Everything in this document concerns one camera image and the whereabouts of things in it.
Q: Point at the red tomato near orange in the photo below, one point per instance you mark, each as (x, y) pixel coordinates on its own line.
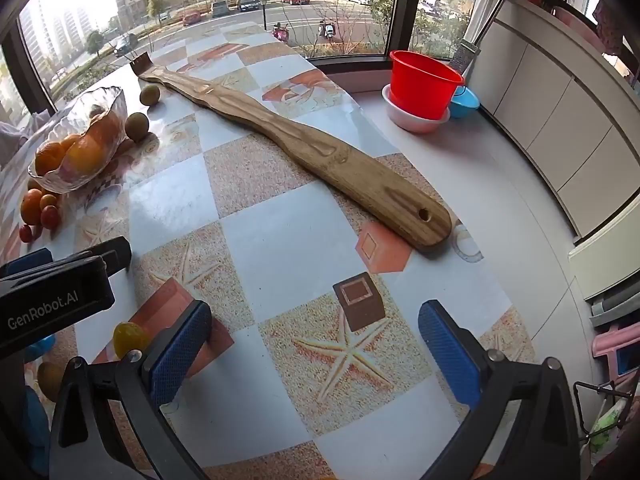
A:
(50, 217)

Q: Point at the white cabinet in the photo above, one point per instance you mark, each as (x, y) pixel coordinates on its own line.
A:
(577, 122)

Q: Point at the kiwi beside bowl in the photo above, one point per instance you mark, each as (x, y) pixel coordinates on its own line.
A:
(137, 126)

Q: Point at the clear glass fruit bowl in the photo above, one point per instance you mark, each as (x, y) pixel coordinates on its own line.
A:
(71, 126)

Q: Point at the blue plastic basin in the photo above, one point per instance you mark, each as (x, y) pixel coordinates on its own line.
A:
(463, 102)

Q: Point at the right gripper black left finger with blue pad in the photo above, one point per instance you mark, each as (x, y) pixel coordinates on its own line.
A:
(85, 440)

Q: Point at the yellow tomato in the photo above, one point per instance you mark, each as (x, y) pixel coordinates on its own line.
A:
(48, 199)
(129, 336)

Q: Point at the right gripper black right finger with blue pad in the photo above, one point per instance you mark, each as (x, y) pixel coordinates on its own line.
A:
(543, 440)

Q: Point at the small red cherry tomato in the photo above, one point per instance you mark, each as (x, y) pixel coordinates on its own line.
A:
(25, 233)

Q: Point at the orange in bowl right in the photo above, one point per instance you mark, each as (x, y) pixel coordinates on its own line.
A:
(106, 129)

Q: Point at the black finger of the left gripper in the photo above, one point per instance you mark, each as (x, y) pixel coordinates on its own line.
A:
(116, 254)

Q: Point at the orange in bowl front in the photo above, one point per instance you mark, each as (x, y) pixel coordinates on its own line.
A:
(84, 158)

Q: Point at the red plastic bucket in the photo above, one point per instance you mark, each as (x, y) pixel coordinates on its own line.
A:
(422, 86)

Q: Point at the large orange in bowl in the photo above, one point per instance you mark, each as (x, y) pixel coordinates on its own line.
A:
(49, 158)

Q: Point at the far kiwi by board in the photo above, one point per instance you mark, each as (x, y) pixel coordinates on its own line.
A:
(150, 95)

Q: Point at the large orange on table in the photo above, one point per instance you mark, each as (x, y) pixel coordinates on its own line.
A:
(30, 207)

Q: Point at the brown round kiwi fruit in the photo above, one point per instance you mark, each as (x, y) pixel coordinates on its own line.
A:
(49, 378)

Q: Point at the white plastic basin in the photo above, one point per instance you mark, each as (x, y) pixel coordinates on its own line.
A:
(409, 122)

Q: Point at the pink plastic stool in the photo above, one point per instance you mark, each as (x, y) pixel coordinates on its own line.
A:
(619, 346)

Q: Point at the long wooden board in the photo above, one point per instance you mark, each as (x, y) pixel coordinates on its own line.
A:
(396, 202)

